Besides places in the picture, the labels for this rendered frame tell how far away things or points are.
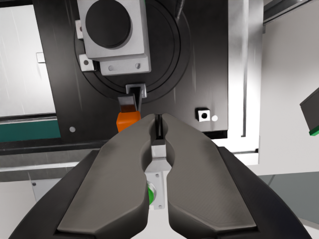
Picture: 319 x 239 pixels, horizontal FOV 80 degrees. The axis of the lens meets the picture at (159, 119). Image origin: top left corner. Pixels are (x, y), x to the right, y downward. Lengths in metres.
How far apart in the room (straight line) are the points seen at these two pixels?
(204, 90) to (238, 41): 0.08
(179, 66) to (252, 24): 0.11
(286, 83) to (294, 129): 0.09
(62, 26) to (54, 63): 0.05
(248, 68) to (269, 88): 0.14
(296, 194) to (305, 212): 0.18
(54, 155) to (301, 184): 1.63
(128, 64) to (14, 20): 0.25
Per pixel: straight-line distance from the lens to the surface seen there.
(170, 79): 0.24
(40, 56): 0.31
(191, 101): 0.26
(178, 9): 0.22
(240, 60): 0.29
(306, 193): 1.81
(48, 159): 0.34
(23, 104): 0.39
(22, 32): 0.38
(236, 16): 0.29
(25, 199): 0.55
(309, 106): 0.28
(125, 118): 0.17
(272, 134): 0.45
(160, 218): 0.49
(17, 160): 0.37
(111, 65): 0.18
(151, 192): 0.31
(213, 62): 0.27
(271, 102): 0.43
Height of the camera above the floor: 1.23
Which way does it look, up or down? 77 degrees down
